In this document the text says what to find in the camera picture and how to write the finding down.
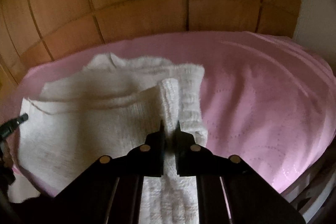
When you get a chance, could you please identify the pink bed cover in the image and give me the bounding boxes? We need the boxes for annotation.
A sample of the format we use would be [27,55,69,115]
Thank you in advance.
[1,32,335,192]

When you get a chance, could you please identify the white knitted sweater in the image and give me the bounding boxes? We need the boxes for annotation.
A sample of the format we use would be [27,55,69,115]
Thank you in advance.
[7,52,209,224]

